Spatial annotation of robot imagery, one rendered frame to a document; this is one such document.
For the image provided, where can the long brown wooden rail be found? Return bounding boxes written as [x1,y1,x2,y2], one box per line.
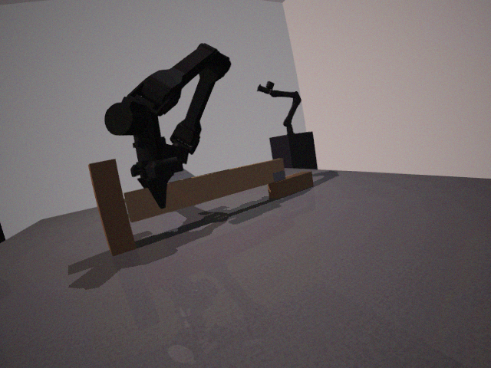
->
[124,158,285,222]

